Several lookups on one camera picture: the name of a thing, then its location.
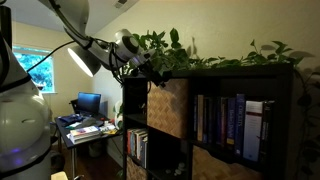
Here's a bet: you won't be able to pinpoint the blue book white edge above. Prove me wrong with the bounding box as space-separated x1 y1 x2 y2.
130 129 138 158

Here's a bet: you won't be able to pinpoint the thick blue book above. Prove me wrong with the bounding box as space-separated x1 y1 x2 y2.
141 134 149 170

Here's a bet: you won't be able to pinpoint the stack of colourful books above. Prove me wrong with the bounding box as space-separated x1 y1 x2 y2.
68 125 102 145

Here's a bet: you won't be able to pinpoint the black desk lamp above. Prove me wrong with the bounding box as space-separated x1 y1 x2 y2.
67 44 102 78

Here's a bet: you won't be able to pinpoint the black metal pole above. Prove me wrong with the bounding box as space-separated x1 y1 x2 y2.
0 4 14 51

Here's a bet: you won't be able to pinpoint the black cube bookshelf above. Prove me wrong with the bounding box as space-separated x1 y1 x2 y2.
122 63 295 180

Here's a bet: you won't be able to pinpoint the pale yellow block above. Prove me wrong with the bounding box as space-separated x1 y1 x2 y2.
49 171 69 180

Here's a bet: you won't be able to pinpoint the dark red book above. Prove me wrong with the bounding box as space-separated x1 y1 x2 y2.
219 97 229 147

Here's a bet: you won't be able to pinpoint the blue and yellow book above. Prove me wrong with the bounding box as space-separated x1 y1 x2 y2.
227 97 237 146

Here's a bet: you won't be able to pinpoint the woven bamboo storage basket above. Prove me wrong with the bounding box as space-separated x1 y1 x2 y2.
125 155 148 180
192 145 264 180
146 78 190 140

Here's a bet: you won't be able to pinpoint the tall blue book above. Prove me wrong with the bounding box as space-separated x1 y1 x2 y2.
234 93 247 157

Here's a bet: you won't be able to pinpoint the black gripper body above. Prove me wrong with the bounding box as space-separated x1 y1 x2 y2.
136 60 158 80

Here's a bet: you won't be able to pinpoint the dark desk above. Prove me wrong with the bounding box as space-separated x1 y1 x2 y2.
55 114 124 180

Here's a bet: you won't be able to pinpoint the white rounded object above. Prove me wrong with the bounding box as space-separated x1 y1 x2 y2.
114 99 125 130

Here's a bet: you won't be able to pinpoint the window with white frame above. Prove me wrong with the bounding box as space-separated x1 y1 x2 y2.
11 44 55 94

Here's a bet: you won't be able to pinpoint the ceiling air vent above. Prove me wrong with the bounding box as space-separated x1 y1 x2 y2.
112 0 130 10

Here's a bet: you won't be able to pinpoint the tan book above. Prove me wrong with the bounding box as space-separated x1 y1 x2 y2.
196 94 205 143

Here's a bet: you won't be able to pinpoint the small grey stones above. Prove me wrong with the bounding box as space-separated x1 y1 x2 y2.
164 161 188 177

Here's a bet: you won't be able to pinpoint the white book dark band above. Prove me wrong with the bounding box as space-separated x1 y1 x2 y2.
242 100 265 163

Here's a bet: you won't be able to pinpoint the navy book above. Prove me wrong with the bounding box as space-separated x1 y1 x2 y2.
212 97 222 146

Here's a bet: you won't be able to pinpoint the blue item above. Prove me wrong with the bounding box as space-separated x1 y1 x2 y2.
58 113 85 125

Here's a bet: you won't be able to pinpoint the black computer monitor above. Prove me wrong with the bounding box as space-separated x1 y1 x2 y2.
76 91 102 117

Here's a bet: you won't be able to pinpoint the black book white lettering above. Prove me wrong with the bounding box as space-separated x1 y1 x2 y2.
260 100 276 159

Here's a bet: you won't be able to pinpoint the orange book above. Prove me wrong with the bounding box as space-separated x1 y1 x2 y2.
126 129 132 156

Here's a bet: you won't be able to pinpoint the small white boxes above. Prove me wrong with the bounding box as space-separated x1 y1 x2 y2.
99 121 118 135

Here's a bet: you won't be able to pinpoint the green pothos plant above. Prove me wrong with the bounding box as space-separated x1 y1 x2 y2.
113 27 320 180

